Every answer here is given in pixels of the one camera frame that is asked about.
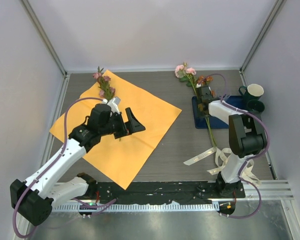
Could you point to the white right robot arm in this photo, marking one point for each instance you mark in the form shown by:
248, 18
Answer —
248, 137

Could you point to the orange fake flower stem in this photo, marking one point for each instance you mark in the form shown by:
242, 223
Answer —
202, 81

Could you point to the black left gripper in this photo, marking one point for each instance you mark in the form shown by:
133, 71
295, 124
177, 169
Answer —
133, 125

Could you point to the dark green mug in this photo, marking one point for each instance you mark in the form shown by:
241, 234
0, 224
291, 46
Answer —
255, 107

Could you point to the pink fake flower stem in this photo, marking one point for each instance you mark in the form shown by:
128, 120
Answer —
187, 75
107, 92

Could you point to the green mug white interior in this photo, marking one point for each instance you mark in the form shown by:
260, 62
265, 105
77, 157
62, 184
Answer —
251, 92

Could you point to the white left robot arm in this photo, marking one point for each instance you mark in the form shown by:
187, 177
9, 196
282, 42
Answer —
50, 170

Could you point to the cream printed ribbon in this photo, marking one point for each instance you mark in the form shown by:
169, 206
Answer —
214, 160

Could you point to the aluminium front rail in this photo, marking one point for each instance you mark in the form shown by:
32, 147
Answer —
266, 191

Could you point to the orange wrapping paper sheet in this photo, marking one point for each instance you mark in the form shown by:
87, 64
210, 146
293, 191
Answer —
149, 95

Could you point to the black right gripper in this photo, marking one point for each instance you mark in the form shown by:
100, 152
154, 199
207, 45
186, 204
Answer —
200, 114

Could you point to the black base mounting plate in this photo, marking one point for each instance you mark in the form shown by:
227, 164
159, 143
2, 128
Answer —
159, 193

